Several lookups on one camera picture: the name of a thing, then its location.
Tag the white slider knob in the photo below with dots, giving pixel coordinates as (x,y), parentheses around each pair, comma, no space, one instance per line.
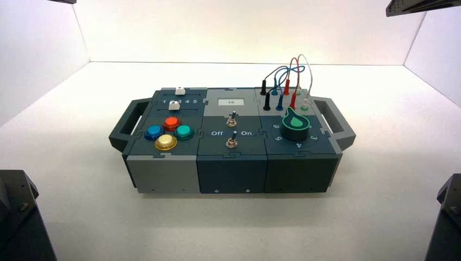
(174,105)
(180,91)

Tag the green push button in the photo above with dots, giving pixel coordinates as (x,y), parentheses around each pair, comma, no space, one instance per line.
(184,132)

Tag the yellow push button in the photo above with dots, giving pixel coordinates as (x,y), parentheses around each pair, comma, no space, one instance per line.
(166,142)

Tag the black green rotary knob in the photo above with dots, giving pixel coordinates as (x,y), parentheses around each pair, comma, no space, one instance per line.
(295,131)

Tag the small white display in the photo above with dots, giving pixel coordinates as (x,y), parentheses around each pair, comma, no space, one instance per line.
(231,102)

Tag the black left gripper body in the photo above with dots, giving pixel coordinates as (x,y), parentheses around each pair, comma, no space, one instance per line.
(66,1)

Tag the blue push button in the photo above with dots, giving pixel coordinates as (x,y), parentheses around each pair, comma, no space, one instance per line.
(154,132)

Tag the metal toggle switch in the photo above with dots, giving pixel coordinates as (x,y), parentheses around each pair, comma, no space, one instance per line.
(232,142)
(231,121)

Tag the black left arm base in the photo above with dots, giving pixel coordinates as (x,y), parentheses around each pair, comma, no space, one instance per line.
(18,223)

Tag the grey and teal control box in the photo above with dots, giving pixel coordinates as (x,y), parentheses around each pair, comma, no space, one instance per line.
(230,169)

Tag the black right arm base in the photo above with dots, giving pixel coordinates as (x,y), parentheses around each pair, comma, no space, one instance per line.
(448,223)

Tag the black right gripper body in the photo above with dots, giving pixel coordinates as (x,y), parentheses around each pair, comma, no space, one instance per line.
(414,6)

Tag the red push button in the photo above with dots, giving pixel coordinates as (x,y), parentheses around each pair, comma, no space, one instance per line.
(171,123)

